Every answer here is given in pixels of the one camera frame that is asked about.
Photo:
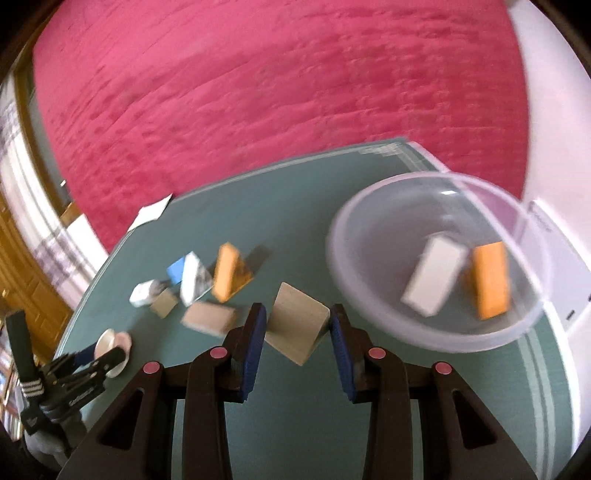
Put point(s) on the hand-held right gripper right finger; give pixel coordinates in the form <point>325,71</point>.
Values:
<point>341,350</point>

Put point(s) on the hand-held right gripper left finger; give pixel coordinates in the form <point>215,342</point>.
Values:
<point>254,350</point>

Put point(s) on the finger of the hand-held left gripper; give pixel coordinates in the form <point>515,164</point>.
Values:
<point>108,362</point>
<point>87,354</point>

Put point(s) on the white round wooden disc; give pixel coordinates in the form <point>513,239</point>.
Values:
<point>111,341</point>

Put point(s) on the beige wooden wedge block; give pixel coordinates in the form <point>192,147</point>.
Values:
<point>293,323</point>

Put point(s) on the clear plastic bowl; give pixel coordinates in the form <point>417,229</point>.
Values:
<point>369,258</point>

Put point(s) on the blue wooden cube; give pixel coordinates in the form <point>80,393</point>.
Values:
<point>177,272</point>

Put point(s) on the person's left forearm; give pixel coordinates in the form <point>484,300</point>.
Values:
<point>44,447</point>

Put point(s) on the flat beige wooden block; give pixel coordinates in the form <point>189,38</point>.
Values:
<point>207,317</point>

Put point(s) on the small white wooden block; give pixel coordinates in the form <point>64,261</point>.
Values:
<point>142,293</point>

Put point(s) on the small plain wooden cube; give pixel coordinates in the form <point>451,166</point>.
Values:
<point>164,304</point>

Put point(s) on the orange wooden block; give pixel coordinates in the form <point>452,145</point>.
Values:
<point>489,281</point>
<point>224,272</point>

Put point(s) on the white grey printed block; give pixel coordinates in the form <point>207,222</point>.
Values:
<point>194,277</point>

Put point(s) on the wooden cabinet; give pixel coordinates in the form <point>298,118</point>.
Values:
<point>27,277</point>

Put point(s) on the large white wooden block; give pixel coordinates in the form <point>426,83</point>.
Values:
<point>434,277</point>

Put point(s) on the green mat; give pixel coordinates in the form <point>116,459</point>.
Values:
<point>286,221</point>

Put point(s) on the white striped bed sheet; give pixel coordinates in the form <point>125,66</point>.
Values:
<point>41,221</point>

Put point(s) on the white paper card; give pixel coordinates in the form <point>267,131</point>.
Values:
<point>150,211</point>

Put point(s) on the white appliance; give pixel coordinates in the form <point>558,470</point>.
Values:
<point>565,258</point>

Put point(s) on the pink quilted bedspread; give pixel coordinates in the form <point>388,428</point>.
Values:
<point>277,92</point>

